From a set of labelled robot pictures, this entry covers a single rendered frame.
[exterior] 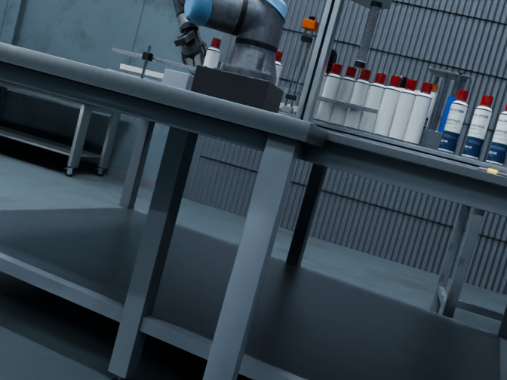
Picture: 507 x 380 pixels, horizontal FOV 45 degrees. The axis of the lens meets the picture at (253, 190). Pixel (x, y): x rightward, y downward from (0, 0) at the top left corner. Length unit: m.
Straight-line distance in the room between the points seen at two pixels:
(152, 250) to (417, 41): 4.43
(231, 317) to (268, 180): 0.29
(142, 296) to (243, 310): 0.51
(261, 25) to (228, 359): 0.85
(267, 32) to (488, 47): 4.30
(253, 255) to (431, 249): 4.55
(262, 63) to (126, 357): 0.88
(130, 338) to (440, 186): 0.91
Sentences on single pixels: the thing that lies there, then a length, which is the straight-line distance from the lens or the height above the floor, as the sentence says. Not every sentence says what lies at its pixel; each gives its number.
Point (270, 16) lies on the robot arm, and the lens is 1.67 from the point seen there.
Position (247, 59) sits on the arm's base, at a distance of 1.64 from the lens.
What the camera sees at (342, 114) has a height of 0.92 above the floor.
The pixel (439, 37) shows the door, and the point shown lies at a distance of 5.82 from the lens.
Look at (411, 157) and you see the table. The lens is 1.43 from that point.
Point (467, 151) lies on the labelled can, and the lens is 2.05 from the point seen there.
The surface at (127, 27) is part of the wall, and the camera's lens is 6.49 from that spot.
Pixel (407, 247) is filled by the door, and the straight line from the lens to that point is 5.73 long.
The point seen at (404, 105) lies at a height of 0.99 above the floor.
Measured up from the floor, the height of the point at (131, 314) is 0.22.
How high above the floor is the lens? 0.78
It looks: 5 degrees down
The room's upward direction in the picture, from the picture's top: 15 degrees clockwise
